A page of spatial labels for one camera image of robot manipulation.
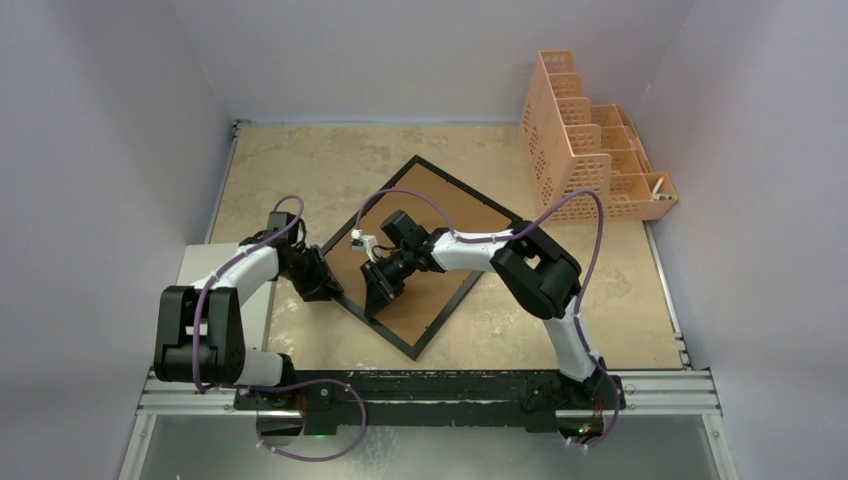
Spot orange plastic organizer basket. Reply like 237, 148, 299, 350
519, 50, 679, 225

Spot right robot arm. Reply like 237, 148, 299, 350
352, 210, 605, 407

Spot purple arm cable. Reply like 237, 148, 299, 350
351, 187, 623, 452
192, 195, 367, 464

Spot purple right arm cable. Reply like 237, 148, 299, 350
351, 187, 623, 452

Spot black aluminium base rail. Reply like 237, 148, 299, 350
137, 370, 721, 437

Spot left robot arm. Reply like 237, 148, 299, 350
153, 212, 344, 409

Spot white sheet on table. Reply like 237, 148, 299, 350
154, 243, 275, 382

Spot black picture frame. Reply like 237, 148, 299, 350
319, 154, 525, 362

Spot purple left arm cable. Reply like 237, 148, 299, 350
192, 195, 367, 464

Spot small items in organizer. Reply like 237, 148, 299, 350
650, 173, 679, 202

